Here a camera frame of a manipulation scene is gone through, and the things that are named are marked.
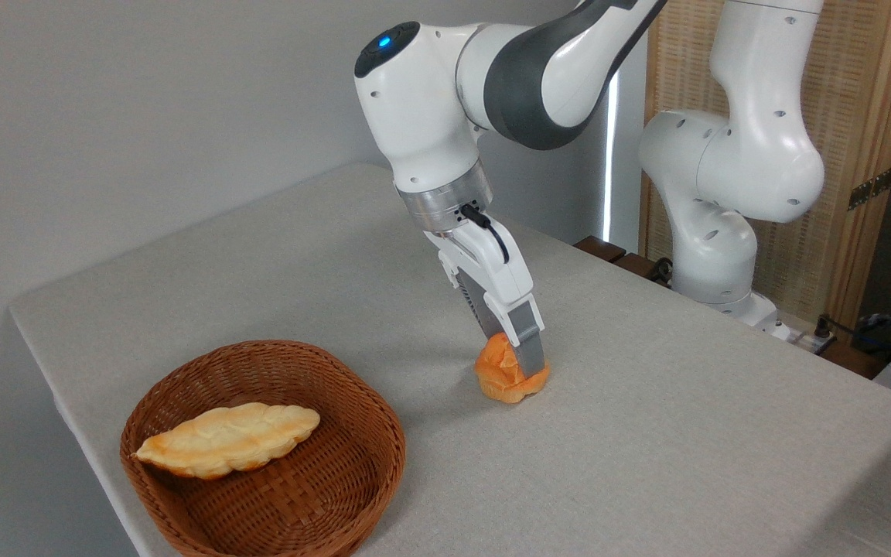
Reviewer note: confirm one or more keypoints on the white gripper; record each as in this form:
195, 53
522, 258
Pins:
496, 275

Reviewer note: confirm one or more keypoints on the round orange bread bun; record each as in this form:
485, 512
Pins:
500, 379

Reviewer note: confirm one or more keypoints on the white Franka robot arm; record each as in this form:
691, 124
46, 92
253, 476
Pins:
414, 100

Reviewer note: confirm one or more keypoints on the brown wicker basket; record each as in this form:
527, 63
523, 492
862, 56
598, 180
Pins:
322, 495

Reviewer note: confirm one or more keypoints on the long braided bread loaf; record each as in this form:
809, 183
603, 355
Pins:
229, 439

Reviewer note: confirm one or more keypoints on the dark wooden block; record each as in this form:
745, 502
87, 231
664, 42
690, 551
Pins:
635, 264
600, 248

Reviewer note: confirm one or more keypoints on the white power strip with plug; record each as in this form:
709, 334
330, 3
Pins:
815, 338

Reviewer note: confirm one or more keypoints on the dark metal screen hinge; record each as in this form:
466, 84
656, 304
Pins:
871, 188

